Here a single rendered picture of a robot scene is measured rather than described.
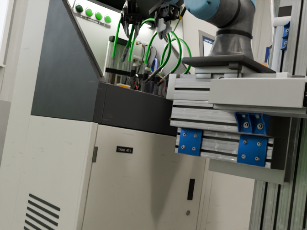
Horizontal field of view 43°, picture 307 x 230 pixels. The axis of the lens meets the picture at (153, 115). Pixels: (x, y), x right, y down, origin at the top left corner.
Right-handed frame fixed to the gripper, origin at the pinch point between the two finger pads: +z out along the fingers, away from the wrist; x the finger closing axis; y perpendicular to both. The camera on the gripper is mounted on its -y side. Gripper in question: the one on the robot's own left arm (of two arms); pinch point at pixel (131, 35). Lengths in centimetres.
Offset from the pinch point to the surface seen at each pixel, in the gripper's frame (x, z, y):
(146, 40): 11, 31, -48
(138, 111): -0.3, 17.5, 32.2
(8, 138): -68, 59, -2
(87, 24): -21.6, 11.2, -34.1
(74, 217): -28, 39, 67
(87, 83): -20.0, 4.7, 27.9
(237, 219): 51, 92, 40
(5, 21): -156, 170, -362
